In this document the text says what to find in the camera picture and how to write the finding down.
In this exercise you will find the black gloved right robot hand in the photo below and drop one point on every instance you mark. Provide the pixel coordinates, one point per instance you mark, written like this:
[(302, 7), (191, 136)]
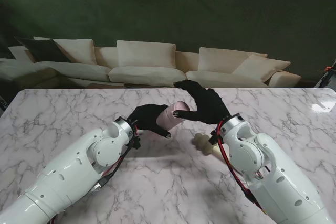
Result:
[(210, 108)]

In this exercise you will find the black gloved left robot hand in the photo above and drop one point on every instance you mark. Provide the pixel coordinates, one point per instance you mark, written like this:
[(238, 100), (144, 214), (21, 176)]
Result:
[(144, 117)]

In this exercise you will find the pink thermos body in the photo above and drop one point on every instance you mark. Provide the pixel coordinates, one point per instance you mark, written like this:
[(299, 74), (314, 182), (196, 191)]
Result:
[(165, 121)]

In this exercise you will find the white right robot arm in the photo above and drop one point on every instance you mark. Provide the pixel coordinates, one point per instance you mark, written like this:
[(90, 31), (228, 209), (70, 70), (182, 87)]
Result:
[(275, 176)]

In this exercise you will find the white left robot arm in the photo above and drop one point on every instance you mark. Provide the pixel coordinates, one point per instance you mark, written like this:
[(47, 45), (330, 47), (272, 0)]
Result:
[(65, 171)]

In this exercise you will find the cream sofa seat cushion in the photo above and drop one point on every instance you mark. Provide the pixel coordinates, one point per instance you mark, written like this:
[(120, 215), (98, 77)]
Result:
[(228, 79), (76, 72), (141, 75)]

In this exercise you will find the cream fabric sofa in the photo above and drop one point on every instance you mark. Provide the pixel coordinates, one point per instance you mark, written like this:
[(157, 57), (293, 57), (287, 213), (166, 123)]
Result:
[(147, 75)]

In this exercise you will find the cream sofa back pillow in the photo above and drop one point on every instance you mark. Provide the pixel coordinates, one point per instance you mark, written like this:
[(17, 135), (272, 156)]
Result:
[(145, 53), (220, 60), (262, 68), (78, 51)]

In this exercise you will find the dark grey throw pillow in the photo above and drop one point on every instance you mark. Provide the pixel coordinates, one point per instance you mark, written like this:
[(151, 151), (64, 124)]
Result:
[(47, 51)]

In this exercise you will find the black stand with orange clip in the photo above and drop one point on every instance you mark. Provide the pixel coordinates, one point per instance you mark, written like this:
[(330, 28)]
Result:
[(328, 75)]

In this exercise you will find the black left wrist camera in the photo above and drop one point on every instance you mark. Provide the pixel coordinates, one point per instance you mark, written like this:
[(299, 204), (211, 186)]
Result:
[(135, 142)]

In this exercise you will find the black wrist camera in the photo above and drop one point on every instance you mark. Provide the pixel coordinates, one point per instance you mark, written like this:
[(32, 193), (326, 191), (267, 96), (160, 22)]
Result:
[(135, 142), (214, 138)]

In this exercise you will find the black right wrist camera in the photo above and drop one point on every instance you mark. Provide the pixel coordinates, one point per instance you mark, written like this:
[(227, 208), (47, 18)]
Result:
[(214, 138)]

